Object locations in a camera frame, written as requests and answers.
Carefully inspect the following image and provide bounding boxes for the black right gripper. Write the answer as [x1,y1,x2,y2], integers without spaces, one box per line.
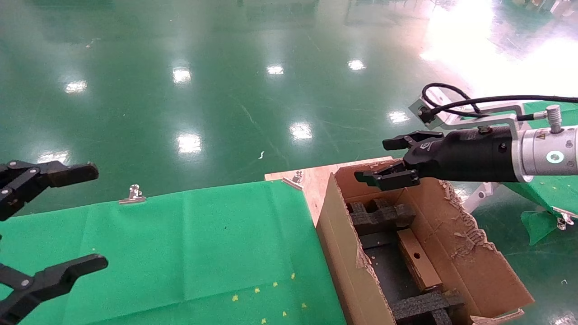
[354,126,516,192]

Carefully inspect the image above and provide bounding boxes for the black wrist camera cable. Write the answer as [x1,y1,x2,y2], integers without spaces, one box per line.
[417,82,578,125]

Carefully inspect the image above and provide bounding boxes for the long cardboard box with hole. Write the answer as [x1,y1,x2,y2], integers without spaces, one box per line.
[396,227,444,293]

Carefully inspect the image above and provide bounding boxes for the black foam block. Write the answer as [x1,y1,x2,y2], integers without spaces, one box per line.
[346,197,416,229]
[389,291,466,325]

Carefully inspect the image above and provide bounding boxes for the large green table cloth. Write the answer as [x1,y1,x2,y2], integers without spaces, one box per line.
[0,179,346,325]

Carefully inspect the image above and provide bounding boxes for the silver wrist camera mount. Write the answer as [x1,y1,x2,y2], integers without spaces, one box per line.
[408,88,527,134]

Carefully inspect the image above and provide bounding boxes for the large open cardboard carton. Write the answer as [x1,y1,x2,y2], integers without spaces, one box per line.
[316,157,536,325]

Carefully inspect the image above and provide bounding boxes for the black foam base sheet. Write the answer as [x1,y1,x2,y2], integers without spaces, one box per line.
[359,229,426,304]

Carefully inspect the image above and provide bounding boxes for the white table foot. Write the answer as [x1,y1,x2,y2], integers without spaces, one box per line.
[460,180,501,214]

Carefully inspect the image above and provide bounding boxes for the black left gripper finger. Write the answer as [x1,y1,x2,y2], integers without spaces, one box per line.
[0,160,99,222]
[0,253,109,325]

